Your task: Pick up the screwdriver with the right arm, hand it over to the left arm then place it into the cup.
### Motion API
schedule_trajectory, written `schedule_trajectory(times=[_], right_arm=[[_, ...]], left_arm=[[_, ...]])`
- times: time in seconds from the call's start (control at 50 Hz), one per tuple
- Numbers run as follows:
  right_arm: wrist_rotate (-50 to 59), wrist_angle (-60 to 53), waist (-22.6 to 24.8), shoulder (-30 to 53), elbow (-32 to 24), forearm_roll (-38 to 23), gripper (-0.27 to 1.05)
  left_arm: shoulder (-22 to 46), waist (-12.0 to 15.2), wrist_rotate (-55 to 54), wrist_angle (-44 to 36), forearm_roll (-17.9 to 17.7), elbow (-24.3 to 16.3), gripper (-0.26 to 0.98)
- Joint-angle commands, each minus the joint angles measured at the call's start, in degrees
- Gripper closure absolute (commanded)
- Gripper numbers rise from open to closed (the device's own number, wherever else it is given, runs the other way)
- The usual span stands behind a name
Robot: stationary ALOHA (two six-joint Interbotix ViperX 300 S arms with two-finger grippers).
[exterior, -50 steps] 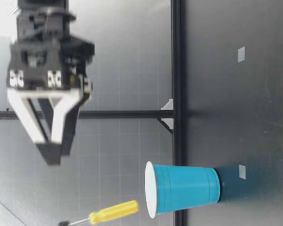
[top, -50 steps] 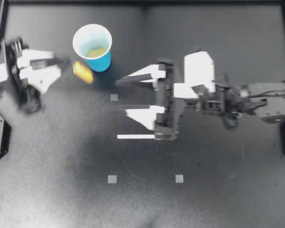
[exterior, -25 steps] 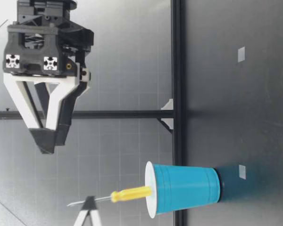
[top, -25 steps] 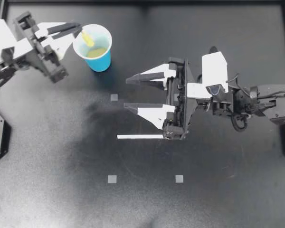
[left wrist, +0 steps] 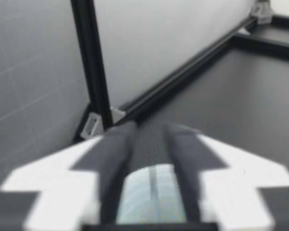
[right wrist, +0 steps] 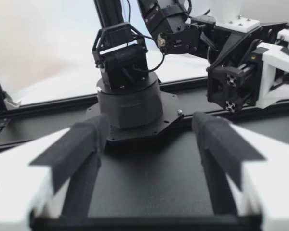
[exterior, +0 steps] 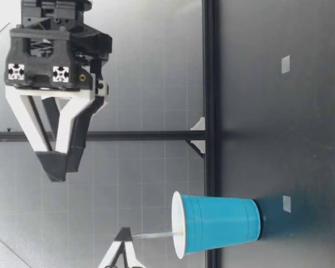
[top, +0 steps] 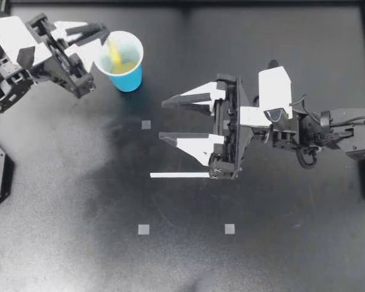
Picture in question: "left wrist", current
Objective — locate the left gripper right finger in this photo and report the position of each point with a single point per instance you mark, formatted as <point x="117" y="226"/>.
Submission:
<point x="231" y="178"/>

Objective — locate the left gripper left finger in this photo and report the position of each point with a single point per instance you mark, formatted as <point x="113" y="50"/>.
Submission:
<point x="62" y="173"/>

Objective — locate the grey corner bracket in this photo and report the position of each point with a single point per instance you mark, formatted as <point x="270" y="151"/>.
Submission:
<point x="261" y="10"/>
<point x="116" y="114"/>
<point x="91" y="125"/>

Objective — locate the black frame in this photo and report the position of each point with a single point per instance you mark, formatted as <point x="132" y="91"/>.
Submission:
<point x="139" y="96"/>

